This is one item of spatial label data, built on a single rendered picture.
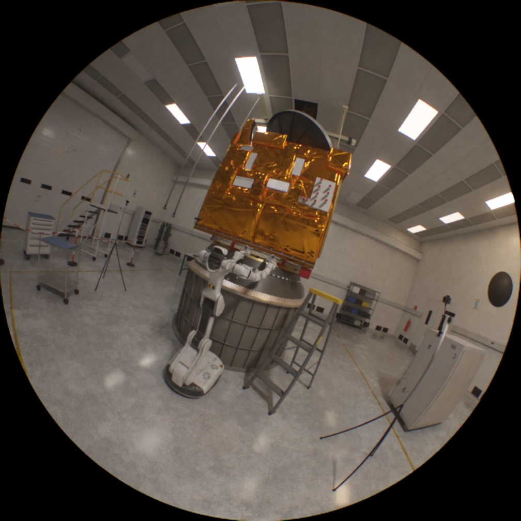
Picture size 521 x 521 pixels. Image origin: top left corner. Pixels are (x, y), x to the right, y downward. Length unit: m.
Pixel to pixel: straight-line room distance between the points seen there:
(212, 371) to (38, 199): 7.74
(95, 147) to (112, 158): 1.11
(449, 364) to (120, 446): 3.58
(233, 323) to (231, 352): 0.46
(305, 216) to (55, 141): 8.26
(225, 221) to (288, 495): 3.29
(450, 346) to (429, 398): 0.78
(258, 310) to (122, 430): 2.09
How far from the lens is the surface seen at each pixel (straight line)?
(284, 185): 2.63
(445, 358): 3.04
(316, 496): 2.03
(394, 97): 4.11
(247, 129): 3.49
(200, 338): 1.80
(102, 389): 2.12
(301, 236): 2.34
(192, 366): 1.84
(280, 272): 2.47
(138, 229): 9.27
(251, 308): 2.25
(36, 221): 4.96
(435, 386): 3.07
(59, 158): 8.10
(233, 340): 2.46
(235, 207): 2.60
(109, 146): 8.76
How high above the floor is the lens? 1.70
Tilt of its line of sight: 2 degrees down
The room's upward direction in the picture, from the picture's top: 19 degrees clockwise
